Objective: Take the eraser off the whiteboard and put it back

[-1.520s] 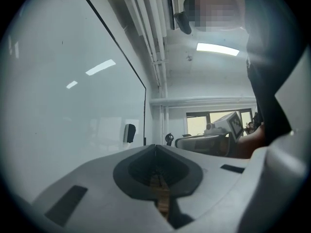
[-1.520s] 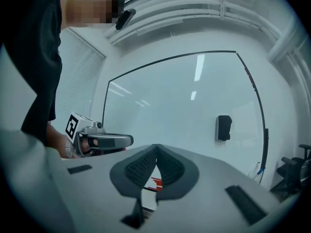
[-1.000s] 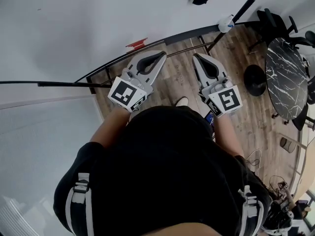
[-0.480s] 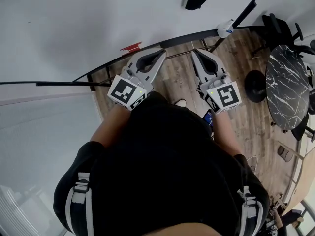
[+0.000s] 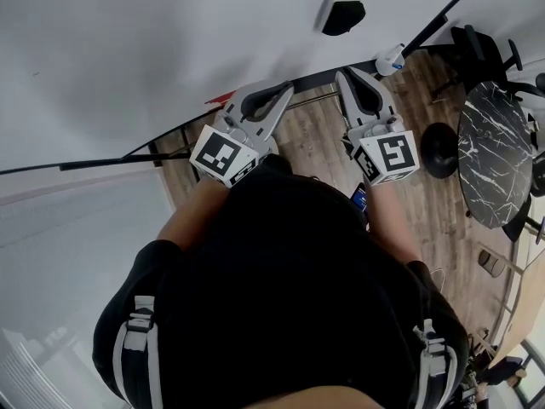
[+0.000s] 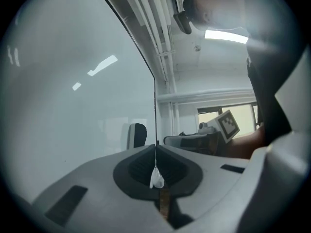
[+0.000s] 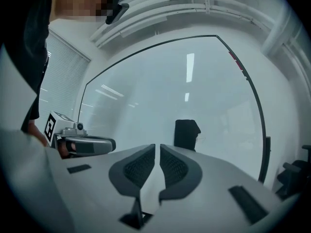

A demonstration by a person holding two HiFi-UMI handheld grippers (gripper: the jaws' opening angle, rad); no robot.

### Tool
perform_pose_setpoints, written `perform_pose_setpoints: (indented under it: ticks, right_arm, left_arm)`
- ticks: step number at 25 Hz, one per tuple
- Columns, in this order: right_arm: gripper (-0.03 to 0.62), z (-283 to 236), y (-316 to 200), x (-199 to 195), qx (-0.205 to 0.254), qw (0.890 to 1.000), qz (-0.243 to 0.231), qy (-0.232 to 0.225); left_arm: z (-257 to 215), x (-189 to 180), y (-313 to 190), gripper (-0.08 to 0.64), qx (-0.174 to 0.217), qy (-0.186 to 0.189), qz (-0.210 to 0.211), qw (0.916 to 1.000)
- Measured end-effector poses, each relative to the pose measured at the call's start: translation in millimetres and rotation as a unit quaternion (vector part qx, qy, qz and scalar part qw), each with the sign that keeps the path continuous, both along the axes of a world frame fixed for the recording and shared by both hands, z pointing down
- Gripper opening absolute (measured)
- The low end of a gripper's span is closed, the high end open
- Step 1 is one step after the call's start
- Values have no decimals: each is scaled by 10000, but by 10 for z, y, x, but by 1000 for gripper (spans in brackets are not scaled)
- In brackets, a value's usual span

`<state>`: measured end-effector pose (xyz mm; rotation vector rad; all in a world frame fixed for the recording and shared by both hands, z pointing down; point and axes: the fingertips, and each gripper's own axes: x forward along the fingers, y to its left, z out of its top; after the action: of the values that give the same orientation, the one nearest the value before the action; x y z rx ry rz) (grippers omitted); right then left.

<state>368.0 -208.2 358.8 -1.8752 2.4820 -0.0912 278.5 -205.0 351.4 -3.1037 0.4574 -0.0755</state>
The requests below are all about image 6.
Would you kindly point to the person's head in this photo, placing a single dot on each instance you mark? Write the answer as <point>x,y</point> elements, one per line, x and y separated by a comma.
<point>218,4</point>

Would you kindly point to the round ceiling smoke detector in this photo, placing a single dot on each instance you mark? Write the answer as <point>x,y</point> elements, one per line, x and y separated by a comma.
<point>197,48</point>

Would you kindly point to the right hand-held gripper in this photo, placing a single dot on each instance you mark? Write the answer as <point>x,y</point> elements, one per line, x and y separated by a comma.
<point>228,126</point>

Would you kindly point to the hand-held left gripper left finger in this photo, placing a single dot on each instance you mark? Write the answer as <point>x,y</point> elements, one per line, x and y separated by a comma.
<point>102,178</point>

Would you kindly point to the white pipe bundle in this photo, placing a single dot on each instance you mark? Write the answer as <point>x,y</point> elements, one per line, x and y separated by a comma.
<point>155,21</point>

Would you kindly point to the black t-shirt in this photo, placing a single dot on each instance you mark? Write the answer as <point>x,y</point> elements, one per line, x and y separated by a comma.
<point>272,81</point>

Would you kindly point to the black head-worn camera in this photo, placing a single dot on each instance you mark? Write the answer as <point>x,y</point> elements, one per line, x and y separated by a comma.
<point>183,22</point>

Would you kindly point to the black-framed whiteboard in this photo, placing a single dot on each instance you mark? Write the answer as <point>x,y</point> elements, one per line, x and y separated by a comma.
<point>73,118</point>

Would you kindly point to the white horizontal duct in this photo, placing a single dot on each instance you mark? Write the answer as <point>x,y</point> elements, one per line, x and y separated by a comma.
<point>206,94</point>

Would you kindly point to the rectangular ceiling light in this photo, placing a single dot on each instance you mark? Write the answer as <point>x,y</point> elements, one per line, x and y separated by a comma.
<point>226,36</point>

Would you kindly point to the person's right forearm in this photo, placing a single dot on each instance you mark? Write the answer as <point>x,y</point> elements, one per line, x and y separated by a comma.
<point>247,144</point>

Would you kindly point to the dark-framed window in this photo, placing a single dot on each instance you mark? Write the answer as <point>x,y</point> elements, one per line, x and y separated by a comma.
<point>209,116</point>

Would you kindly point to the white crumpled wipe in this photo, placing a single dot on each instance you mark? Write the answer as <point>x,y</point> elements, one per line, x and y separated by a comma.
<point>156,179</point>

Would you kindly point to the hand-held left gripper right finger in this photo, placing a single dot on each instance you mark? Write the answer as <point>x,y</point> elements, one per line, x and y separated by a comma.
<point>218,183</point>

